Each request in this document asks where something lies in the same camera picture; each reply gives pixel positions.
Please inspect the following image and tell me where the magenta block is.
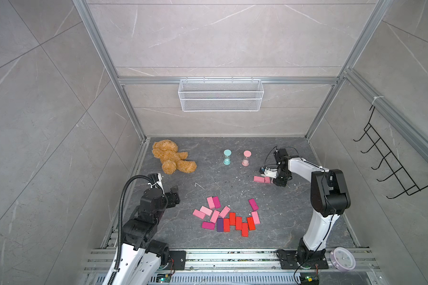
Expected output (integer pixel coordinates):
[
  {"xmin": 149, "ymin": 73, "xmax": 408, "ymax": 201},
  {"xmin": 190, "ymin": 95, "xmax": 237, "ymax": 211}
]
[
  {"xmin": 248, "ymin": 198, "xmax": 259, "ymax": 211},
  {"xmin": 202, "ymin": 222, "xmax": 216, "ymax": 230},
  {"xmin": 213, "ymin": 197, "xmax": 221, "ymax": 209}
]

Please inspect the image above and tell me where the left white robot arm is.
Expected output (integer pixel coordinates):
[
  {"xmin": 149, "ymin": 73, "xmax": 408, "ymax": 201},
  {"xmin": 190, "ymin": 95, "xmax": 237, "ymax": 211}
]
[{"xmin": 103, "ymin": 186, "xmax": 180, "ymax": 285}]

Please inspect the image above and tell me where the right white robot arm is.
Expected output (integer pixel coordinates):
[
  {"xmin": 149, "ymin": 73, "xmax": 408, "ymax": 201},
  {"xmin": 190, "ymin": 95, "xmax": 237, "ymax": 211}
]
[{"xmin": 273, "ymin": 148, "xmax": 351, "ymax": 268}]

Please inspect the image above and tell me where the pink sand timer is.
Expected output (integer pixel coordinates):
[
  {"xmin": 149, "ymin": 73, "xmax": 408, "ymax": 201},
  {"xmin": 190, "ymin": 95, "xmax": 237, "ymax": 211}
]
[{"xmin": 241, "ymin": 150, "xmax": 252, "ymax": 167}]

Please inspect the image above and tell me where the pink block far left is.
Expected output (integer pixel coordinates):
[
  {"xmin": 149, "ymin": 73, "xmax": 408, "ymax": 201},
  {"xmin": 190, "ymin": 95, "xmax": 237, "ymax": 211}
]
[{"xmin": 193, "ymin": 209, "xmax": 206, "ymax": 220}]

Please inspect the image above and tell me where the light pink block tilted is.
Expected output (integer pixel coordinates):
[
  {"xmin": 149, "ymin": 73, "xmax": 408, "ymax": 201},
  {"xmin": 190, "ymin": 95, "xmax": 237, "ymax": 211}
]
[{"xmin": 200, "ymin": 206, "xmax": 213, "ymax": 216}]

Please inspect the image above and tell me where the teal sand timer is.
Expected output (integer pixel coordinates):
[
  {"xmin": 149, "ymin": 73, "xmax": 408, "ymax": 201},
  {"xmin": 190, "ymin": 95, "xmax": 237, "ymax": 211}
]
[{"xmin": 223, "ymin": 149, "xmax": 232, "ymax": 165}]

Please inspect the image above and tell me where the brown teddy bear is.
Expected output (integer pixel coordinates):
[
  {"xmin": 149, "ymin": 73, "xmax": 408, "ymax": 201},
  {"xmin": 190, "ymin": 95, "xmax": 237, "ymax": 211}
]
[{"xmin": 152, "ymin": 140, "xmax": 197, "ymax": 175}]

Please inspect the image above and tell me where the light pink block upper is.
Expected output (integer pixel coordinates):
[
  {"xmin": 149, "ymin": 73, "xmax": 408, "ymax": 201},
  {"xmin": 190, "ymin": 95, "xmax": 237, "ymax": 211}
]
[{"xmin": 207, "ymin": 197, "xmax": 215, "ymax": 209}]

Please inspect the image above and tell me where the pink block centre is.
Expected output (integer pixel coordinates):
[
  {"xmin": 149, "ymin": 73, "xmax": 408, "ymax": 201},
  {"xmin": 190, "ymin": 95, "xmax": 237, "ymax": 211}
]
[{"xmin": 210, "ymin": 210, "xmax": 220, "ymax": 224}]

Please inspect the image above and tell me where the light pink block right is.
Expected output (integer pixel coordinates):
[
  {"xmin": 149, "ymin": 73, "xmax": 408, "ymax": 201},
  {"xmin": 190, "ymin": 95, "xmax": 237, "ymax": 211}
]
[{"xmin": 251, "ymin": 211, "xmax": 260, "ymax": 224}]

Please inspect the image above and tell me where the purple block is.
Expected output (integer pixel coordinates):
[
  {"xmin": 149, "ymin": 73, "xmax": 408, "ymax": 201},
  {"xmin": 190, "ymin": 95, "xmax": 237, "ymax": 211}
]
[{"xmin": 216, "ymin": 218, "xmax": 224, "ymax": 232}]

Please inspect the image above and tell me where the pink block right tilted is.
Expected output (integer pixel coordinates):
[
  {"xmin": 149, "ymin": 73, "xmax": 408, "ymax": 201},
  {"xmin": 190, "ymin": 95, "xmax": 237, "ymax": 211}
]
[{"xmin": 219, "ymin": 206, "xmax": 231, "ymax": 219}]

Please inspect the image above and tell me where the red block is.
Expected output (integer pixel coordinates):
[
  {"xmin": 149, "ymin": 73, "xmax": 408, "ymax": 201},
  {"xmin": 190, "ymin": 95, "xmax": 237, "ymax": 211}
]
[
  {"xmin": 235, "ymin": 216, "xmax": 243, "ymax": 230},
  {"xmin": 247, "ymin": 217, "xmax": 256, "ymax": 230},
  {"xmin": 229, "ymin": 212, "xmax": 236, "ymax": 226},
  {"xmin": 223, "ymin": 218, "xmax": 230, "ymax": 232}
]

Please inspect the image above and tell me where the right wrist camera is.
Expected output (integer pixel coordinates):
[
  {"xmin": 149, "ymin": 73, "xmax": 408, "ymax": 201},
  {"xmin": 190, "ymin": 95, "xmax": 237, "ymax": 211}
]
[{"xmin": 259, "ymin": 167, "xmax": 278, "ymax": 179}]

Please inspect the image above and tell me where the black corrugated cable hose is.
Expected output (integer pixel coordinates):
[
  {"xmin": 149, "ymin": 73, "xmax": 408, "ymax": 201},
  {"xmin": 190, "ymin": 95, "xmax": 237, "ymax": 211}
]
[{"xmin": 106, "ymin": 174, "xmax": 161, "ymax": 285}]

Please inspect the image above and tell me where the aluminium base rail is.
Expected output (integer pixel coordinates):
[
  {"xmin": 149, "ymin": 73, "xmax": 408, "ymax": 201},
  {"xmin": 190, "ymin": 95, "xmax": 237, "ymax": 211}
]
[{"xmin": 80, "ymin": 247, "xmax": 382, "ymax": 285}]

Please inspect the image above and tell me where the white wire mesh basket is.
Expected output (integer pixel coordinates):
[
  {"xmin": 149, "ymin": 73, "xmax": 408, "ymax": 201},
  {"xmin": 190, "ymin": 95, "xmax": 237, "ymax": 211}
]
[{"xmin": 178, "ymin": 79, "xmax": 264, "ymax": 112}]

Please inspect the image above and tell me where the black wire hook rack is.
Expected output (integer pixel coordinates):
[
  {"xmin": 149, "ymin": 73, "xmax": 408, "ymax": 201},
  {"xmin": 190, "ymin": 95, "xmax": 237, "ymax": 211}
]
[{"xmin": 353, "ymin": 106, "xmax": 428, "ymax": 200}]

